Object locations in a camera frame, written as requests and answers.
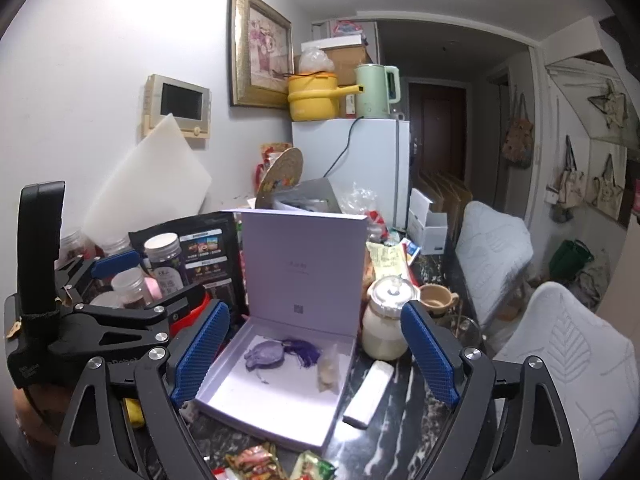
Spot white rectangular packet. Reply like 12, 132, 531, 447
342, 360, 393, 428

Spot white quilted chair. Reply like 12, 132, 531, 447
492, 282, 633, 480
455, 201, 533, 328

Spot white foam board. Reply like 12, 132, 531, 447
80, 114, 213, 251

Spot black power cord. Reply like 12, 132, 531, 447
322, 116, 366, 178

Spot lavender gift box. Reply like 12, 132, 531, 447
195, 210, 368, 451

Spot colourful snack packet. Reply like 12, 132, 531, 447
225, 442, 288, 480

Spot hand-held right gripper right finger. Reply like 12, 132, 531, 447
401, 299, 583, 480

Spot beige wall tote bag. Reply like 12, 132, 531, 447
545, 135, 587, 208
592, 154, 626, 218

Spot small yellow object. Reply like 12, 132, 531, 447
122, 399, 146, 428

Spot white refrigerator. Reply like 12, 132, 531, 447
291, 117, 412, 231

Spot green snack packet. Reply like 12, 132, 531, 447
290, 451, 337, 480

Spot clear plastic jar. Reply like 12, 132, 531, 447
60, 230, 96, 266
100, 235, 133, 256

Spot person's left hand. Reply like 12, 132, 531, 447
14, 386, 72, 447

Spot wall intercom panel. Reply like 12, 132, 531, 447
141, 74, 212, 145

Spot red wrapped snacks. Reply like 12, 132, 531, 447
367, 212, 391, 243

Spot green electric kettle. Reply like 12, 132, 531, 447
354, 64, 402, 120

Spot red snack bag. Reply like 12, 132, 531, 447
257, 142, 293, 191

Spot clear jar with brown contents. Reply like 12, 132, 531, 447
111, 267, 153, 308

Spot star wall decoration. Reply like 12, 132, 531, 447
587, 79, 628, 131

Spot small clear packet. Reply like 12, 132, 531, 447
317, 345, 341, 392

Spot dark brown door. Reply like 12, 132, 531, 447
407, 80, 468, 196

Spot beige ceramic mug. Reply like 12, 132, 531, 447
419, 284, 460, 317

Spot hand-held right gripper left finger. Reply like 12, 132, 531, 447
52, 299, 232, 480

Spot patterned hanging tote bag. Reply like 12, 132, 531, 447
505, 92, 535, 168

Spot brown paper bags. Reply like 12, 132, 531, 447
419, 170, 473, 241

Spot black snack bag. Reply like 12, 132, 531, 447
129, 212, 246, 321

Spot beige floor bag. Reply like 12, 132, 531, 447
575, 255, 611, 306

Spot clear drinking glass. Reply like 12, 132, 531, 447
452, 316, 483, 356

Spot clear plastic bag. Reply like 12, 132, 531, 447
298, 45, 336, 75

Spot yellow pot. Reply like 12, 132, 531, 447
287, 72, 362, 122

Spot flat white box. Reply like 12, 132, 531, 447
301, 35, 366, 53

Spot green bag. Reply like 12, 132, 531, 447
549, 239, 595, 283

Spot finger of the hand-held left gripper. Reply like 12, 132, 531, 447
59, 283, 207, 347
54, 248, 144, 302

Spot yellow paper packet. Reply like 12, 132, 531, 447
365, 241, 406, 278

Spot round woven mat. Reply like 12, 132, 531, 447
255, 147, 304, 211

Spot gold framed picture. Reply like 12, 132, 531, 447
227, 0, 295, 110

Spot grey bag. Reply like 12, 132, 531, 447
272, 178, 341, 216

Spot open white carton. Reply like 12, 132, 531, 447
407, 187, 448, 256

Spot glass jar with metal lid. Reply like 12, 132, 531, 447
361, 275, 420, 361

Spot crumpled clear plastic wrap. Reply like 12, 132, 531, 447
340, 187, 381, 216

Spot brown cardboard box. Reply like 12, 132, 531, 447
320, 45, 373, 86

